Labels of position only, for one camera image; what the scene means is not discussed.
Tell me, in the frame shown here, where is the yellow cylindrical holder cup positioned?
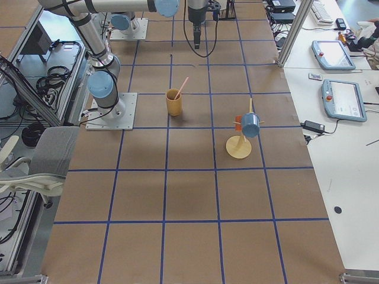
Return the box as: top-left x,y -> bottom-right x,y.
165,89 -> 182,117

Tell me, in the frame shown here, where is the orange cup on rack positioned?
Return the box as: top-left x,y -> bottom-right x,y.
233,115 -> 242,132

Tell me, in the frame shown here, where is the blue cup on rack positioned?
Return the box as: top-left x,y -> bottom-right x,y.
241,112 -> 260,138

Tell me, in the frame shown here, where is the wooden cup rack stand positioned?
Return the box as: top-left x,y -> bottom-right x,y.
226,98 -> 254,159

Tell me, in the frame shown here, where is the white keyboard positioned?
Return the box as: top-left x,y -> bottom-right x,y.
309,1 -> 334,26

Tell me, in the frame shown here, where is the small white label device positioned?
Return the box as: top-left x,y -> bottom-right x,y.
308,73 -> 323,81

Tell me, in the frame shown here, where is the upper teach pendant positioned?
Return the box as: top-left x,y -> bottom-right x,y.
311,40 -> 356,70

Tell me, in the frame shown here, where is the teach pendant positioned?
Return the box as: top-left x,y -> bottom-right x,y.
311,40 -> 356,70
322,79 -> 367,122

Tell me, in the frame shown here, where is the black box on desk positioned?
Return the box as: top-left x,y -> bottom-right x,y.
335,18 -> 346,30

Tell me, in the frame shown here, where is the black power adapter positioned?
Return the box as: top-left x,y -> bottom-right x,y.
300,120 -> 325,134

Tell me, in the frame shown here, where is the black monitor on cart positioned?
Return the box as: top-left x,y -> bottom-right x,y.
20,21 -> 53,63

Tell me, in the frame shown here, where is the lower teach pendant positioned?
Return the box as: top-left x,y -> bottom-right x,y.
322,79 -> 367,122

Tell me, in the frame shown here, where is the grey office chair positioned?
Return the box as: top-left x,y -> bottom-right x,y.
1,126 -> 79,208

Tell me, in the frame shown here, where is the black round cap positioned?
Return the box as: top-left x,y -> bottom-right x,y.
334,206 -> 342,214

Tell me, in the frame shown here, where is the aluminium frame post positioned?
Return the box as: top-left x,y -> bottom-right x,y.
277,0 -> 313,67

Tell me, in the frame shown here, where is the black cable bundle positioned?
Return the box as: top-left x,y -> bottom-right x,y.
36,65 -> 72,101

